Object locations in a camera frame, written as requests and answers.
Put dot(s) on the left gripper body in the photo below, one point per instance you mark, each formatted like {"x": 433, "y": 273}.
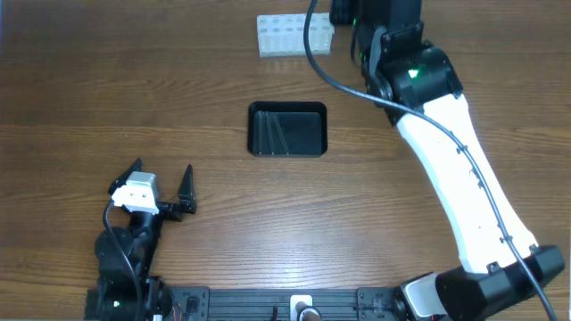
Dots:
{"x": 168, "y": 210}

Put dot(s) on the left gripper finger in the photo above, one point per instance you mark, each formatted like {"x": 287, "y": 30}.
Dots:
{"x": 188, "y": 191}
{"x": 127, "y": 174}

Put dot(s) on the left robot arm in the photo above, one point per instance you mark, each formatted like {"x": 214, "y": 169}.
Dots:
{"x": 116, "y": 258}

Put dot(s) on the black tray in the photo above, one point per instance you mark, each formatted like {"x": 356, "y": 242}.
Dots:
{"x": 303, "y": 134}

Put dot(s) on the white test tube rack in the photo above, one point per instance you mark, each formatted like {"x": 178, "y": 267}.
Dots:
{"x": 285, "y": 38}

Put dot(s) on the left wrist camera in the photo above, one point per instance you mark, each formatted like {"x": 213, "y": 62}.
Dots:
{"x": 136, "y": 191}

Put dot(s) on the mounting rail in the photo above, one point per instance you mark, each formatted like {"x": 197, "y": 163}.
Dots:
{"x": 250, "y": 305}

